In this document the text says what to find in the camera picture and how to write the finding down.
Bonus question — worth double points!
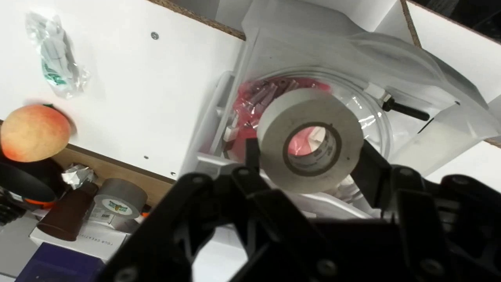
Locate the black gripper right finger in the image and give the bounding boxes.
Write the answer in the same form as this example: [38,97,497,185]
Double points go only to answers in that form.
[359,141,501,282]

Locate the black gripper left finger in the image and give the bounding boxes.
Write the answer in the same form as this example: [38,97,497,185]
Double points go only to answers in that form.
[96,174,293,282]

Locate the white tape roll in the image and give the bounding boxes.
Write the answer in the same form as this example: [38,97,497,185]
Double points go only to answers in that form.
[257,89,364,193]

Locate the clear plastic bag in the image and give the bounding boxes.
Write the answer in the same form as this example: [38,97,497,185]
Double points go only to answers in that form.
[25,13,88,99]

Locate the white three-drawer organizer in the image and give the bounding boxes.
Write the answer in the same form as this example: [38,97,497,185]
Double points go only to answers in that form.
[237,0,501,177]

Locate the red items in drawer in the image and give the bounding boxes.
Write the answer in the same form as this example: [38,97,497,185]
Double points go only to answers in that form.
[223,75,331,160]

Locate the white flat box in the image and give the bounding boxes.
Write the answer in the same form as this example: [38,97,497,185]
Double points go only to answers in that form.
[30,213,138,262]

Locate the wooden side desk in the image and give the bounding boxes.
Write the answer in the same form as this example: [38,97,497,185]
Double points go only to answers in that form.
[55,144,174,201]

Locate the dark blue box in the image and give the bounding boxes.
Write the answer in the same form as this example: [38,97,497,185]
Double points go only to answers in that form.
[14,243,104,282]

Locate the white cubby shelf unit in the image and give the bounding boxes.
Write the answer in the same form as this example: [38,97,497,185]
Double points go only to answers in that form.
[0,0,501,182]

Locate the peach fruit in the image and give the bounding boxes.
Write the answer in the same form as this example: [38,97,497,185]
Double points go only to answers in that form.
[2,103,75,163]

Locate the grey duct tape roll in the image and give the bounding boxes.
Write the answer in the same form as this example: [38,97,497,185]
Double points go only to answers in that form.
[90,179,147,232]

